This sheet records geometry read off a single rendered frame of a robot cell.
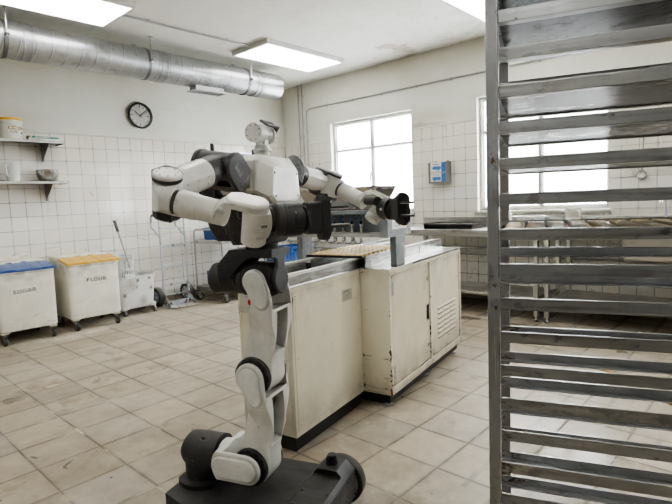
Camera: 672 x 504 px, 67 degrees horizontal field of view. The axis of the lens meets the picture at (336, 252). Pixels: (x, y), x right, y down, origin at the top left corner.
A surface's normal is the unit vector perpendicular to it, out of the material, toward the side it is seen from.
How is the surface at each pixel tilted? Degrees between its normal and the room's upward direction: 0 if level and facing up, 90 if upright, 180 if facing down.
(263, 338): 90
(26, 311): 92
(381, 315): 90
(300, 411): 90
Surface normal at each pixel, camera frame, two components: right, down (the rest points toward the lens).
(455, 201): -0.67, 0.11
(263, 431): -0.37, 0.11
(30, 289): 0.73, 0.07
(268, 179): 0.39, -0.01
